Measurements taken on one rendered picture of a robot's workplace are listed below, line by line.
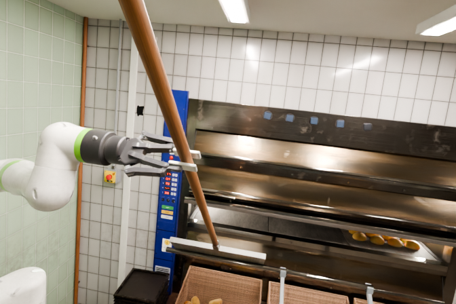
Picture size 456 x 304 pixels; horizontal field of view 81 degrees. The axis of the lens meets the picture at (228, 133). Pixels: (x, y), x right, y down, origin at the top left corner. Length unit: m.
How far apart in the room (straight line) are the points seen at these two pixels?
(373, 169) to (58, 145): 1.78
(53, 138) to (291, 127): 1.45
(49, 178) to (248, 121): 1.35
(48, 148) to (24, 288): 0.57
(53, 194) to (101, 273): 1.91
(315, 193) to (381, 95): 0.77
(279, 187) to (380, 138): 0.74
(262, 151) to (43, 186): 1.40
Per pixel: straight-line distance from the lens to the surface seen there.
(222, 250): 1.63
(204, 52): 1.96
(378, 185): 2.08
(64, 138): 0.80
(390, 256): 2.30
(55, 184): 0.81
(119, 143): 0.73
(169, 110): 0.51
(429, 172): 2.18
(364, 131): 1.98
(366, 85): 1.97
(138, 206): 2.26
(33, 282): 1.24
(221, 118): 1.90
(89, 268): 2.72
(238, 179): 1.97
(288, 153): 1.91
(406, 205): 2.19
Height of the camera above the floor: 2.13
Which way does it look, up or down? 7 degrees down
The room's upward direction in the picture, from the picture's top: 6 degrees clockwise
